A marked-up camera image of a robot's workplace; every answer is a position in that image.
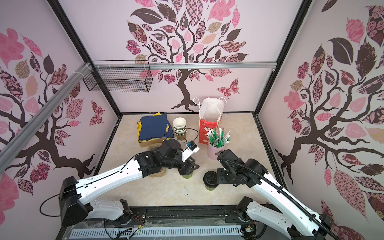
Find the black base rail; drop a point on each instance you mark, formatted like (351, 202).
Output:
(179, 216)

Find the pulp cup carrier tray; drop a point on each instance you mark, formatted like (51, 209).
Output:
(162, 172)

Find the green white straw packets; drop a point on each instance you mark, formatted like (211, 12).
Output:
(218, 138)

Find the green paper coffee cup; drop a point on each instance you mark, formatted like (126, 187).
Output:
(187, 176)

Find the stack of paper cups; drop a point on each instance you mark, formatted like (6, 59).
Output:
(180, 127)

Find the white cable duct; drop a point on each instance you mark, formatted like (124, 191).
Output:
(155, 233)

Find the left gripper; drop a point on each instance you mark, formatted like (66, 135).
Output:
(188, 164)

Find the red white paper bag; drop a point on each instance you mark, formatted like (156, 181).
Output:
(210, 114)

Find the yellow napkins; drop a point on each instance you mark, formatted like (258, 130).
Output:
(139, 132)

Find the aluminium frame bar back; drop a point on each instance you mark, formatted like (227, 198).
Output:
(189, 66)

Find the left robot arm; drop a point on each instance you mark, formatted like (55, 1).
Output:
(78, 199)

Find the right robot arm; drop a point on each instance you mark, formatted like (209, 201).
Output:
(290, 217)

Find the black wire basket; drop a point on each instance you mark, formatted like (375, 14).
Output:
(124, 76)

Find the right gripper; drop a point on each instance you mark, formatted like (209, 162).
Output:
(220, 178)

